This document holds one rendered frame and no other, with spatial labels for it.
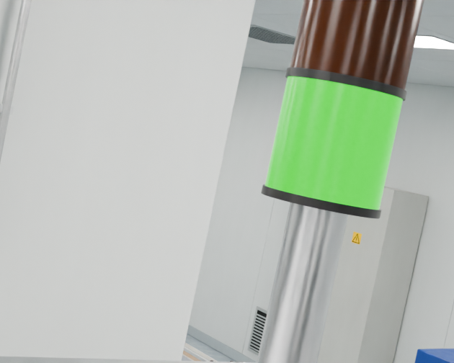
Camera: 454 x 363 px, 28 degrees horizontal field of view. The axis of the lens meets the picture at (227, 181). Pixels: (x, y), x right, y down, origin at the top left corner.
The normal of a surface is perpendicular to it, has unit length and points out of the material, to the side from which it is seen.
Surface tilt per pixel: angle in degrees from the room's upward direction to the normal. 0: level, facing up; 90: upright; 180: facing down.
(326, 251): 90
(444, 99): 90
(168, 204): 90
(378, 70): 90
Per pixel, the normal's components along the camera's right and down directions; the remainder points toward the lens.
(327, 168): -0.10, 0.04
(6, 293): 0.56, 0.16
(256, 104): -0.80, -0.14
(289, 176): -0.66, -0.10
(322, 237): 0.21, 0.10
